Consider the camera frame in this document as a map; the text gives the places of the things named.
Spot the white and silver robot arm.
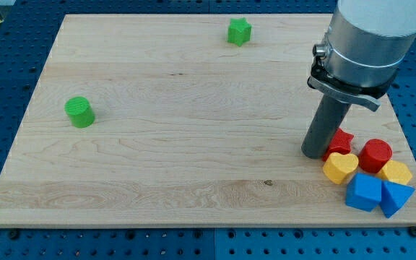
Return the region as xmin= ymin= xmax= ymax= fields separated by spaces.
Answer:
xmin=308 ymin=0 xmax=416 ymax=112

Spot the green star block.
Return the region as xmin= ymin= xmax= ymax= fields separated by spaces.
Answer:
xmin=227 ymin=17 xmax=252 ymax=46

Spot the red star block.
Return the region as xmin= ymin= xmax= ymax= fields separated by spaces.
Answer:
xmin=322 ymin=128 xmax=354 ymax=162

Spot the light wooden board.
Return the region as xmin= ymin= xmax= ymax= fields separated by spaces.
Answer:
xmin=0 ymin=14 xmax=416 ymax=229

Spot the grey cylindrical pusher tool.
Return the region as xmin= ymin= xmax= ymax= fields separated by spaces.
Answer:
xmin=301 ymin=95 xmax=351 ymax=159

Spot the green cylinder block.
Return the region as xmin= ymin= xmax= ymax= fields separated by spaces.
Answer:
xmin=64 ymin=96 xmax=95 ymax=128

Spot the yellow heart block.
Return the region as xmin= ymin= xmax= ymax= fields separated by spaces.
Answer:
xmin=323 ymin=152 xmax=359 ymax=184

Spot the blue cube block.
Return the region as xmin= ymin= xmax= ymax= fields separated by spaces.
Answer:
xmin=345 ymin=173 xmax=382 ymax=212

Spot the red cylinder block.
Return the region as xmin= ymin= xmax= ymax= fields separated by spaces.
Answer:
xmin=358 ymin=139 xmax=393 ymax=173

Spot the yellow hexagon block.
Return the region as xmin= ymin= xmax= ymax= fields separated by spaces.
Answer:
xmin=376 ymin=160 xmax=412 ymax=185

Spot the blue triangle block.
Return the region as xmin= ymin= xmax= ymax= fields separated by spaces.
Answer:
xmin=379 ymin=181 xmax=415 ymax=218

